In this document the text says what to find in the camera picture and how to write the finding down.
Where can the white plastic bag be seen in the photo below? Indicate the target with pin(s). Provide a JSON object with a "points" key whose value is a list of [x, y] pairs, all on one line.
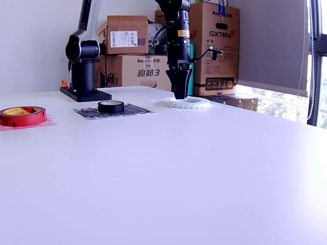
{"points": [[153, 28]]}

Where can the grey roller blind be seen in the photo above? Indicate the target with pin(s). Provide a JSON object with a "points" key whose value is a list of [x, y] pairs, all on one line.
{"points": [[268, 38]]}

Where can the black scribbled paper sheet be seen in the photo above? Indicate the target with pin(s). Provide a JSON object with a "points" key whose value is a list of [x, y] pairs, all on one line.
{"points": [[138, 111]]}

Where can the orange clamp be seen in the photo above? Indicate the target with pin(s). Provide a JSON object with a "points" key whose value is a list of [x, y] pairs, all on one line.
{"points": [[65, 83]]}

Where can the blue tape strip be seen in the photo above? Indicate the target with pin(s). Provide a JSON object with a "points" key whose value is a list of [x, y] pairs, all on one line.
{"points": [[222, 10]]}

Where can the red tape roll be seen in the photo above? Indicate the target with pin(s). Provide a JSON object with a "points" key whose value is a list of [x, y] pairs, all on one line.
{"points": [[23, 121]]}

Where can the tall GX760A cardboard box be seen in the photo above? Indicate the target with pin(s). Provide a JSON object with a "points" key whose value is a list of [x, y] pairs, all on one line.
{"points": [[219, 76]]}

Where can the red scribbled paper sheet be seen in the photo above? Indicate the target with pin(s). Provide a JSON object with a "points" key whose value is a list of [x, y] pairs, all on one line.
{"points": [[52, 123]]}

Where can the small labelled cardboard box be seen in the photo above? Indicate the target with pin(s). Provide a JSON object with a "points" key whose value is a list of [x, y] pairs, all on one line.
{"points": [[127, 25]]}

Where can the white tape roll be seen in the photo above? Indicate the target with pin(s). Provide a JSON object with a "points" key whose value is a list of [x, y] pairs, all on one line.
{"points": [[194, 105]]}

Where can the black tape roll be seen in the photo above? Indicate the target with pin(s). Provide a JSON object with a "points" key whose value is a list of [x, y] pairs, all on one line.
{"points": [[111, 109]]}

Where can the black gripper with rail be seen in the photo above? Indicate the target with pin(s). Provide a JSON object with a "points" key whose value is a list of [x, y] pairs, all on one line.
{"points": [[178, 56]]}

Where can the blank white paper sheet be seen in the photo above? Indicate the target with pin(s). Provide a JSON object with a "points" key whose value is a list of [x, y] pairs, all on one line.
{"points": [[214, 105]]}

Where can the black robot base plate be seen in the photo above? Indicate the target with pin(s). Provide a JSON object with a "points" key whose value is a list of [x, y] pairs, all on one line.
{"points": [[88, 96]]}

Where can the teal sided product box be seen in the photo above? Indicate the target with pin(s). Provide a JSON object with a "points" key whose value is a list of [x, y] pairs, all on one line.
{"points": [[193, 81]]}

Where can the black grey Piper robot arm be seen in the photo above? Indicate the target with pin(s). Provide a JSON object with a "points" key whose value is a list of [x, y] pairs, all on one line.
{"points": [[83, 74]]}

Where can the wrist camera board on bracket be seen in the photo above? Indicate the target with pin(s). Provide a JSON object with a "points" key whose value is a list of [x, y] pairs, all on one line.
{"points": [[215, 53]]}

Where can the cardboard box with blue print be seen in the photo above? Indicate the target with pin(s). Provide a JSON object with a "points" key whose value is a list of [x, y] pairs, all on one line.
{"points": [[143, 76]]}

